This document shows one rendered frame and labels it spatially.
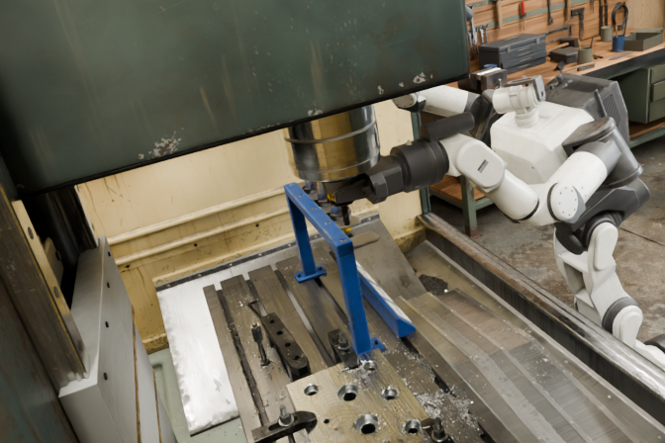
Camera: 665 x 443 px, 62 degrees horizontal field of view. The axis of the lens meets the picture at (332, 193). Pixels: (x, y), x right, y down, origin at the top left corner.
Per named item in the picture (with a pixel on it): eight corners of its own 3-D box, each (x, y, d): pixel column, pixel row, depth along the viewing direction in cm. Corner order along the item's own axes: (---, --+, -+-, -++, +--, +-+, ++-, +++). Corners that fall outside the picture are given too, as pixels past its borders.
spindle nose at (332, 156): (274, 170, 98) (259, 105, 93) (347, 142, 105) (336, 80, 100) (322, 192, 85) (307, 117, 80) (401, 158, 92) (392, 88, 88)
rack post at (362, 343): (376, 338, 145) (359, 240, 134) (385, 350, 140) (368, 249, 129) (341, 352, 143) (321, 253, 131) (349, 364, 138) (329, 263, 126)
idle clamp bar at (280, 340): (280, 329, 156) (275, 311, 153) (317, 383, 134) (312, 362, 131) (264, 336, 155) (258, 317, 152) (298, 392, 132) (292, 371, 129)
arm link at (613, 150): (585, 198, 130) (611, 167, 137) (619, 191, 122) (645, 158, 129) (560, 157, 129) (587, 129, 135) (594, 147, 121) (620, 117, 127)
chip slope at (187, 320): (387, 267, 230) (378, 211, 219) (486, 366, 168) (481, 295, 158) (175, 343, 207) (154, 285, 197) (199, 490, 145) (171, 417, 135)
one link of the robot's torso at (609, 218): (590, 219, 176) (579, 192, 171) (624, 234, 165) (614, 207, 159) (560, 244, 175) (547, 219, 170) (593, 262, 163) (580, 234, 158)
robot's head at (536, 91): (519, 107, 148) (512, 79, 146) (549, 102, 142) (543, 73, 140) (508, 114, 144) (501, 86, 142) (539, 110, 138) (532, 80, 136)
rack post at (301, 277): (322, 266, 184) (305, 186, 172) (327, 273, 179) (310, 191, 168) (294, 276, 182) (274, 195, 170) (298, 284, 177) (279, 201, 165)
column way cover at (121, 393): (179, 425, 129) (106, 233, 109) (209, 632, 87) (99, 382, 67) (158, 434, 128) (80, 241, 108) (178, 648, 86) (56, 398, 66)
